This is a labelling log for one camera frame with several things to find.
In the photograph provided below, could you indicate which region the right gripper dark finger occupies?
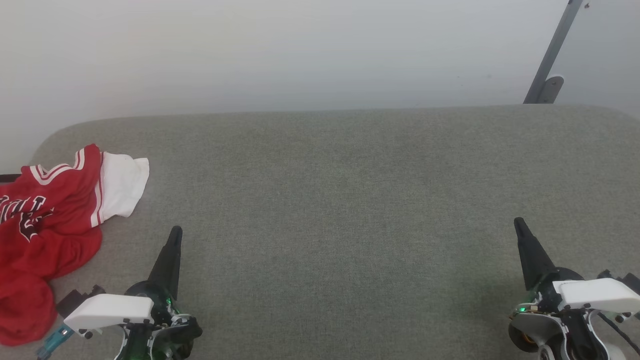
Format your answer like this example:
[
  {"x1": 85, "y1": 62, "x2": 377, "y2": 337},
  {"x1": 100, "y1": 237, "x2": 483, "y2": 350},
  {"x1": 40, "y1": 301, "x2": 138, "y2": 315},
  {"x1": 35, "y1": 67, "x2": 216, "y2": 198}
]
[{"x1": 513, "y1": 217, "x2": 557, "y2": 292}]

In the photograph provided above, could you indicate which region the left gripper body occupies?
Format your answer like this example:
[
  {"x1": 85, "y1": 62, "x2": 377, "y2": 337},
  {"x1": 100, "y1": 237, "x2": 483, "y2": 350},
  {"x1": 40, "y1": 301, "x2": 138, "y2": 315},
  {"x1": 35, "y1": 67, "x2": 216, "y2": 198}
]
[{"x1": 116, "y1": 280, "x2": 204, "y2": 360}]

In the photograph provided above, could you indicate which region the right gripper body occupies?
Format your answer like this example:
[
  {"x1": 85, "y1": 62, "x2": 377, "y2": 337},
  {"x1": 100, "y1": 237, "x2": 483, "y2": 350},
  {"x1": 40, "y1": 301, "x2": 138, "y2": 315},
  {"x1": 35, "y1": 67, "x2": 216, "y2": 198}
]
[{"x1": 508, "y1": 267, "x2": 613, "y2": 360}]

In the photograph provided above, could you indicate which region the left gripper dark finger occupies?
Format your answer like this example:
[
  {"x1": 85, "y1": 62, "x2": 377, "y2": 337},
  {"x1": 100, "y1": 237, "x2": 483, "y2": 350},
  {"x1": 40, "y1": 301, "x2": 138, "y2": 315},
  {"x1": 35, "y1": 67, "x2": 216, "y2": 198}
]
[{"x1": 147, "y1": 225, "x2": 184, "y2": 301}]

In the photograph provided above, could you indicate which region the red and white basketball jersey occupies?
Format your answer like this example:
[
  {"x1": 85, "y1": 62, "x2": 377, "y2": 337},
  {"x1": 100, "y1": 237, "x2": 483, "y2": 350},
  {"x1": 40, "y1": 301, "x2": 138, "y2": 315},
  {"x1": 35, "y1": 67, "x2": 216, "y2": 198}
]
[{"x1": 0, "y1": 144, "x2": 150, "y2": 347}]

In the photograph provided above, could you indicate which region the left camera cable teal plug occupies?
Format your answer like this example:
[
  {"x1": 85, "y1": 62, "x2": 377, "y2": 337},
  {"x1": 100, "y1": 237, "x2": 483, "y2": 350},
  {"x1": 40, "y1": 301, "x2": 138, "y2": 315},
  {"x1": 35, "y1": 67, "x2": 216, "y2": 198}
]
[{"x1": 36, "y1": 324, "x2": 77, "y2": 360}]

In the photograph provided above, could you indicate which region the grey metal pole with bracket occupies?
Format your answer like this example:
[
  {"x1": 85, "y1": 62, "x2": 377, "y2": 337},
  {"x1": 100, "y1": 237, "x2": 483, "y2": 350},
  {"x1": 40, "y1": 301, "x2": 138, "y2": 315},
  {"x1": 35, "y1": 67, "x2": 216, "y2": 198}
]
[{"x1": 523, "y1": 0, "x2": 585, "y2": 105}]

